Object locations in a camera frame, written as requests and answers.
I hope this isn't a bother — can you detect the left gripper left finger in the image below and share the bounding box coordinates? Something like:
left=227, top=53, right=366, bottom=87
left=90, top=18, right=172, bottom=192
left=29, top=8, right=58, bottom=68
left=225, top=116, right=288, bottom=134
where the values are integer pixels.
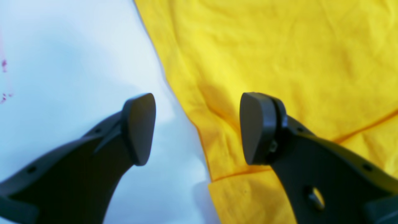
left=0, top=93, right=156, bottom=224

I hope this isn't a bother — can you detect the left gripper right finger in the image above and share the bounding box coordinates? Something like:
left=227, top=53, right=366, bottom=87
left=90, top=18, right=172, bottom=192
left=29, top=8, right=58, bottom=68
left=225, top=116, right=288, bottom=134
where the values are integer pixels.
left=240, top=92, right=398, bottom=224

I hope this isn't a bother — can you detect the yellow T-shirt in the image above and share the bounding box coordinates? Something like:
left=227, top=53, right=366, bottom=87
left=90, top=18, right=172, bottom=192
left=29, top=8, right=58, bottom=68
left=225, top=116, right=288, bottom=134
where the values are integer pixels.
left=135, top=0, right=398, bottom=224

